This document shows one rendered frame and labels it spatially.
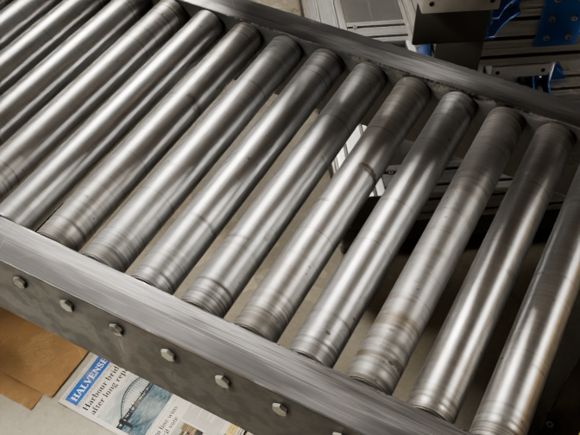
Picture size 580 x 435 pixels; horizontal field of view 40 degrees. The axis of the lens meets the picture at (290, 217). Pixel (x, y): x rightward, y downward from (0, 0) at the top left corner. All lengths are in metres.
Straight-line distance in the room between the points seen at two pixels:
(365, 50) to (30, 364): 1.03
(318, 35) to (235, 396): 0.55
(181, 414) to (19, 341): 0.41
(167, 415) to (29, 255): 0.82
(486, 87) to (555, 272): 0.30
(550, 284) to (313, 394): 0.28
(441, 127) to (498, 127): 0.07
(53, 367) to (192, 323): 0.98
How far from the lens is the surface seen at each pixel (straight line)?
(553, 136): 1.04
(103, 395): 1.72
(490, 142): 1.02
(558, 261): 0.91
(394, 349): 0.81
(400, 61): 1.12
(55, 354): 1.80
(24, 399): 1.77
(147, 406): 1.69
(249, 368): 0.79
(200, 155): 0.99
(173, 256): 0.88
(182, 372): 0.86
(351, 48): 1.13
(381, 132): 1.01
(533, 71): 1.89
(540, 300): 0.87
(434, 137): 1.01
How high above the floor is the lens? 1.48
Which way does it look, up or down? 49 degrees down
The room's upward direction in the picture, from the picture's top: straight up
